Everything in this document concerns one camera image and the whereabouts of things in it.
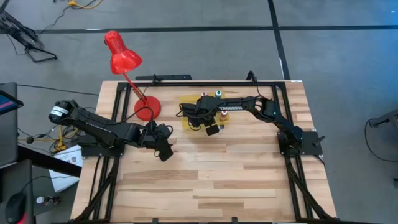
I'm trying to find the black looped floor cable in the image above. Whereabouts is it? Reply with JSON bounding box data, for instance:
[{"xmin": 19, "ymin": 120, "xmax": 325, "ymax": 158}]
[{"xmin": 364, "ymin": 118, "xmax": 398, "ymax": 163}]

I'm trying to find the black power strip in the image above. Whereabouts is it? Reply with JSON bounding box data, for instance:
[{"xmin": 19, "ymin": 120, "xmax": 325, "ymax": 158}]
[{"xmin": 134, "ymin": 74, "xmax": 193, "ymax": 82}]

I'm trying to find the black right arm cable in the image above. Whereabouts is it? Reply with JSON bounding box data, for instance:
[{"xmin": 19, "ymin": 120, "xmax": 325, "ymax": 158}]
[{"xmin": 246, "ymin": 70, "xmax": 265, "ymax": 100}]

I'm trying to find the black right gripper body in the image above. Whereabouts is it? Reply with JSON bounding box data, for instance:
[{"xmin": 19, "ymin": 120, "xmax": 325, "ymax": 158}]
[{"xmin": 180, "ymin": 95, "xmax": 221, "ymax": 128}]

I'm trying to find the black equipment stand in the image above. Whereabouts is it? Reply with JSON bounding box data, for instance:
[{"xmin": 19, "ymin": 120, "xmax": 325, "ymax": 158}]
[{"xmin": 368, "ymin": 108, "xmax": 398, "ymax": 135}]

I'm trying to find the black ball-ended cable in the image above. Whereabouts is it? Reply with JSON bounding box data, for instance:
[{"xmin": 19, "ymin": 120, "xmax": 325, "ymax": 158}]
[{"xmin": 25, "ymin": 133, "xmax": 50, "ymax": 146}]

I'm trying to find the black side desk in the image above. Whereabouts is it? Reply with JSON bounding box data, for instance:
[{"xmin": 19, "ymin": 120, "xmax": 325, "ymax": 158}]
[{"xmin": 0, "ymin": 145, "xmax": 83, "ymax": 224}]

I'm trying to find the yellow arm cable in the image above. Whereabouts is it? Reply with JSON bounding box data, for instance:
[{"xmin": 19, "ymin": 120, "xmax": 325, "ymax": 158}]
[{"xmin": 55, "ymin": 124, "xmax": 78, "ymax": 153}]

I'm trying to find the red desk lamp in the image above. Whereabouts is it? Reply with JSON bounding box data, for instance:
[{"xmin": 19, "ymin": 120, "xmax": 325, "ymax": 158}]
[{"xmin": 104, "ymin": 30, "xmax": 162, "ymax": 122}]

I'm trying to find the yellow floor cable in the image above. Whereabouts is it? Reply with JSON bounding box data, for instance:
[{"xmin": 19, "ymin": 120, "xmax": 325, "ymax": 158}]
[{"xmin": 67, "ymin": 0, "xmax": 104, "ymax": 10}]

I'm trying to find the thin black floor cable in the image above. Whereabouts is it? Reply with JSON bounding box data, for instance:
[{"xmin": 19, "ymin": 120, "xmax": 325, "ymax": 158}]
[{"xmin": 17, "ymin": 83, "xmax": 100, "ymax": 96}]

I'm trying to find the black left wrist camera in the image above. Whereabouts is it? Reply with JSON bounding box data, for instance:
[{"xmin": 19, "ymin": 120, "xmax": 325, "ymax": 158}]
[{"xmin": 154, "ymin": 141, "xmax": 175, "ymax": 162}]

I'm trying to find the white paper sheet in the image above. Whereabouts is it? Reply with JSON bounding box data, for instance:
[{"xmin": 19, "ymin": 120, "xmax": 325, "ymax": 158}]
[{"xmin": 49, "ymin": 144, "xmax": 84, "ymax": 193}]

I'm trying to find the yellow plastic tray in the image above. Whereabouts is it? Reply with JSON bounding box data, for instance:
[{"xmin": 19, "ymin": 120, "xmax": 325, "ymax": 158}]
[{"xmin": 178, "ymin": 91, "xmax": 233, "ymax": 133}]

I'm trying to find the black computer monitor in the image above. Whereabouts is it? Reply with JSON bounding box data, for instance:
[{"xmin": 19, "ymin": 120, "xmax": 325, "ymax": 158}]
[{"xmin": 0, "ymin": 82, "xmax": 25, "ymax": 167}]

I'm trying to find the spare white-capped bottle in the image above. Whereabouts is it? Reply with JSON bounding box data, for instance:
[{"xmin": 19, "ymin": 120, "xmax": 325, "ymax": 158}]
[{"xmin": 35, "ymin": 195, "xmax": 62, "ymax": 207}]

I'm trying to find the black computer mouse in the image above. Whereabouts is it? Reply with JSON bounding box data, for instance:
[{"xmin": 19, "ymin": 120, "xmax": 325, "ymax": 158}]
[{"xmin": 4, "ymin": 192, "xmax": 28, "ymax": 223}]

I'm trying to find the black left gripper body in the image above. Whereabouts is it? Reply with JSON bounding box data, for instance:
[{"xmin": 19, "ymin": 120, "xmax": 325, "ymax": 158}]
[{"xmin": 144, "ymin": 119, "xmax": 174, "ymax": 147}]

